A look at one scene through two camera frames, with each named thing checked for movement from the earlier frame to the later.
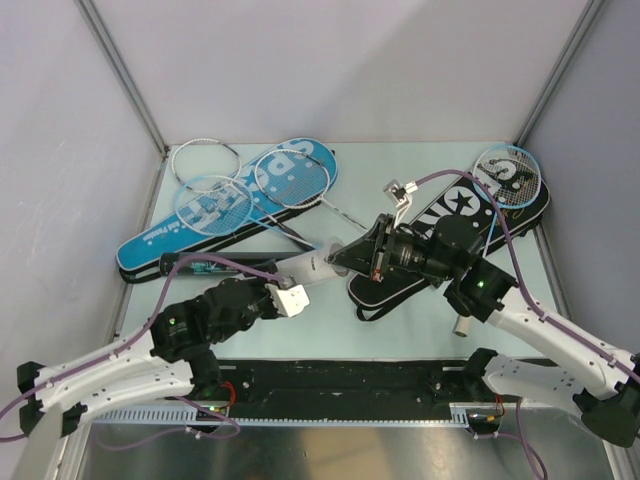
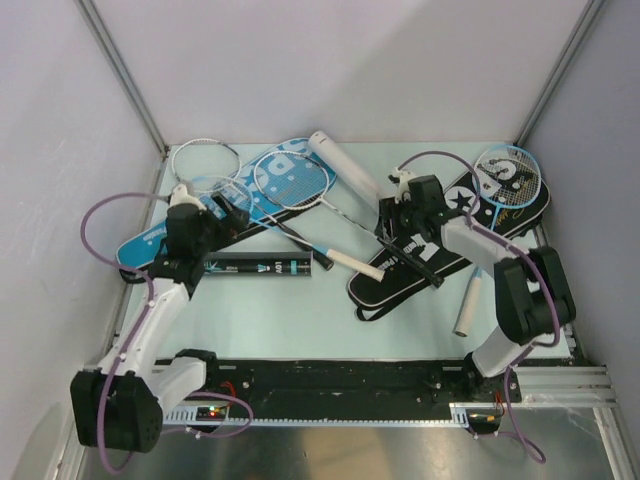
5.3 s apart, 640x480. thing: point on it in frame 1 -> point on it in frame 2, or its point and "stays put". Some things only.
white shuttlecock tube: (312, 265) -> (358, 195)
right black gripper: (365, 255) -> (388, 209)
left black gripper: (271, 312) -> (231, 225)
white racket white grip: (296, 179) stays put
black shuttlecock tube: (264, 262) stays put
